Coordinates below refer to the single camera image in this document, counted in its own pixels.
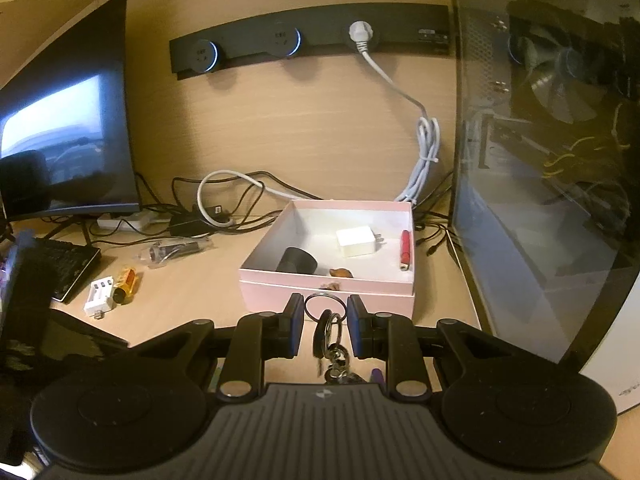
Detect black keyboard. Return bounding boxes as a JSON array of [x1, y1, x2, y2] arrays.
[[15, 237, 103, 304]]

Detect white looped cable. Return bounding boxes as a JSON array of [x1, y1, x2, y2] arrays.
[[196, 170, 301, 224]]

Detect black wall socket panel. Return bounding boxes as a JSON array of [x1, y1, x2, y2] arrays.
[[169, 4, 451, 81]]

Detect white green-dotted device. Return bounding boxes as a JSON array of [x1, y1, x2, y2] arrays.
[[82, 277, 119, 319]]

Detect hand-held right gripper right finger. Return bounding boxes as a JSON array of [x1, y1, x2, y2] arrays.
[[346, 294, 517, 403]]

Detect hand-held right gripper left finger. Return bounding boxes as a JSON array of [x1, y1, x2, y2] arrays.
[[127, 292, 306, 402]]

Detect black cables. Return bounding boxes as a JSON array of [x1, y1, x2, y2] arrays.
[[90, 170, 453, 257]]

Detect white power strip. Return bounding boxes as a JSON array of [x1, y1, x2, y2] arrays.
[[96, 210, 171, 232]]

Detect pink cardboard box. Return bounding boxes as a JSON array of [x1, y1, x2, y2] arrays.
[[237, 199, 417, 321]]

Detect curved black monitor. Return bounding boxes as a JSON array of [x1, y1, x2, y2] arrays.
[[0, 0, 142, 222]]

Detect key ring with keys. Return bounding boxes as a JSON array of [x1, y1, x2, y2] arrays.
[[303, 292, 386, 387]]

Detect clear plastic bag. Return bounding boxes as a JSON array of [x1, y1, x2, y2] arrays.
[[132, 237, 215, 269]]

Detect black power adapter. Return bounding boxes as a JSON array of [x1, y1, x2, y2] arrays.
[[169, 212, 214, 236]]

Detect white power cable with plug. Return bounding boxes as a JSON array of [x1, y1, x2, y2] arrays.
[[347, 21, 442, 204]]

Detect white charger plug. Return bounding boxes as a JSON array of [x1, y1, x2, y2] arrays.
[[335, 228, 387, 259]]

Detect red usb stick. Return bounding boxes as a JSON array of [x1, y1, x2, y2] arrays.
[[399, 229, 414, 272]]

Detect glass panel computer case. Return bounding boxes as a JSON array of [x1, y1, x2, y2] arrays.
[[447, 0, 640, 417]]

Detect orange lighter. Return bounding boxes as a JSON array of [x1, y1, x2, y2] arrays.
[[112, 268, 138, 305]]

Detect black cylinder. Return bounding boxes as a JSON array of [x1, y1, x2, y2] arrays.
[[277, 246, 319, 277]]

